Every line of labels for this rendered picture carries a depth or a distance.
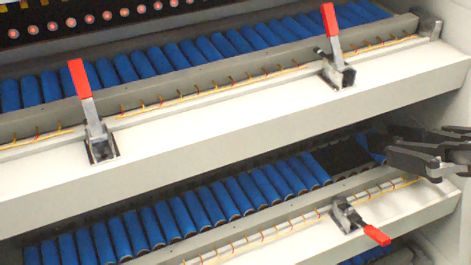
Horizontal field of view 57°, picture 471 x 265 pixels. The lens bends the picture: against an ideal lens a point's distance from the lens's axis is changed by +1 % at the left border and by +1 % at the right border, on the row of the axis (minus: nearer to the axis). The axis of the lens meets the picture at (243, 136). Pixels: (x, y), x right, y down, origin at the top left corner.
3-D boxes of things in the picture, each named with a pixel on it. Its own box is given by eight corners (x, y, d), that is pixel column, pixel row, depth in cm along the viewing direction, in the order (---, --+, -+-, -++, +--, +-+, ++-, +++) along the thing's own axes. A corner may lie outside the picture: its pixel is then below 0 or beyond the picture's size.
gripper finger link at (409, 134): (420, 130, 58) (425, 128, 58) (385, 125, 64) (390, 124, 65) (424, 151, 59) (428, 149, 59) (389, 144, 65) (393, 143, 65)
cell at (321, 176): (309, 158, 66) (333, 186, 62) (298, 162, 66) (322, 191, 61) (310, 150, 65) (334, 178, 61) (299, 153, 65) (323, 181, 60)
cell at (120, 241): (123, 223, 58) (135, 262, 53) (109, 228, 57) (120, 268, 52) (120, 214, 56) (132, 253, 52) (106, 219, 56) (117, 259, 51)
